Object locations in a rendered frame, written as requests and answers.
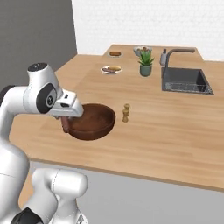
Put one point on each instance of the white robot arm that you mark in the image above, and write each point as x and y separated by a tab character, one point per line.
14	163

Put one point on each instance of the brown wooden bowl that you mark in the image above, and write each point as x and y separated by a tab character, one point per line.
93	122

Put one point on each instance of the dark grey tap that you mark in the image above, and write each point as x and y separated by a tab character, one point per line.
172	54

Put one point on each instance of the white plate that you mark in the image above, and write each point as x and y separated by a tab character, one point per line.
111	71
115	54

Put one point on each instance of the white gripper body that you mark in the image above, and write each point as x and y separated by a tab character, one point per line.
70	109

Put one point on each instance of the grey bowl with food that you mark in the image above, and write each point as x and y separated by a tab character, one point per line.
141	50

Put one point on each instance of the grey soap dispenser bottle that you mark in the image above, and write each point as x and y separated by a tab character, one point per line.
163	57

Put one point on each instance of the reddish brown sausage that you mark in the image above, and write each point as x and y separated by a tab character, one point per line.
108	70
66	124

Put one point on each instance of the green plant in pot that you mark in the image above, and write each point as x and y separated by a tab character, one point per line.
145	66

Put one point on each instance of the dark grey sink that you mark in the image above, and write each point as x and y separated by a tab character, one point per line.
186	80

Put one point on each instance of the wooden pepper mill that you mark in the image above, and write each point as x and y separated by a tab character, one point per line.
126	113

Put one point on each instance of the yellow bun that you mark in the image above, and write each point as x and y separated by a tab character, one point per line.
114	68

